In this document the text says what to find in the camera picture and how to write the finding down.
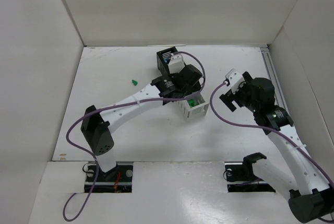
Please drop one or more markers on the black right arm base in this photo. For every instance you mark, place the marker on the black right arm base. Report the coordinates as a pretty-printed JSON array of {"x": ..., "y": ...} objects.
[{"x": 240, "y": 177}]

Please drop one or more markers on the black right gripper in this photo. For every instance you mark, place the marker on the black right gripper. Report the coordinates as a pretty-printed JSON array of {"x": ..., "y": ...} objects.
[{"x": 232, "y": 97}]

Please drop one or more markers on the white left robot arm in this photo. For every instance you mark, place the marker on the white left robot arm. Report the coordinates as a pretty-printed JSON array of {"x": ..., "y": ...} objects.
[{"x": 98, "y": 126}]

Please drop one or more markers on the black slotted container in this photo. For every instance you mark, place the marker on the black slotted container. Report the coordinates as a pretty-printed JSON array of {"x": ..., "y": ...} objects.
[{"x": 163, "y": 59}]

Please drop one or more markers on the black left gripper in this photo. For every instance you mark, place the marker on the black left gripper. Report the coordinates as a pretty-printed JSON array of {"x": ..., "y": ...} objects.
[{"x": 188, "y": 88}]

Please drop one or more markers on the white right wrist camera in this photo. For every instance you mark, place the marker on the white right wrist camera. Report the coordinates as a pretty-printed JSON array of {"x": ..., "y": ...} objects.
[{"x": 234, "y": 79}]

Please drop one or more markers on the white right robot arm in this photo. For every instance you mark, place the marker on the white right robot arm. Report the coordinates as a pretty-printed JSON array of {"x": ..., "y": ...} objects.
[{"x": 308, "y": 191}]

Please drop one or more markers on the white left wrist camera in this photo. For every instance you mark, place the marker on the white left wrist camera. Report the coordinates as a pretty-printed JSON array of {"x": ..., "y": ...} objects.
[{"x": 176, "y": 63}]

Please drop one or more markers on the white slotted container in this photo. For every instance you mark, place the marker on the white slotted container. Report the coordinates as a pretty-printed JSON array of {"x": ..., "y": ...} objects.
[{"x": 190, "y": 114}]

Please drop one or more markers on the aluminium rail right side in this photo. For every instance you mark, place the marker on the aluminium rail right side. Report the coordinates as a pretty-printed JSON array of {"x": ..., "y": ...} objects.
[{"x": 273, "y": 76}]

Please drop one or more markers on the green 2x2 lego brick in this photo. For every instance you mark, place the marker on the green 2x2 lego brick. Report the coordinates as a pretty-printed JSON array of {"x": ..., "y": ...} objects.
[{"x": 192, "y": 103}]

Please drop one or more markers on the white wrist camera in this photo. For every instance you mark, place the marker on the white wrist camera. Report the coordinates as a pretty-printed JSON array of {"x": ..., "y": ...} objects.
[
  {"x": 234, "y": 79},
  {"x": 176, "y": 63}
]

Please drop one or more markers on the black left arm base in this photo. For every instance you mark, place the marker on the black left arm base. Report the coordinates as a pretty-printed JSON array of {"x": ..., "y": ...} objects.
[{"x": 119, "y": 182}]

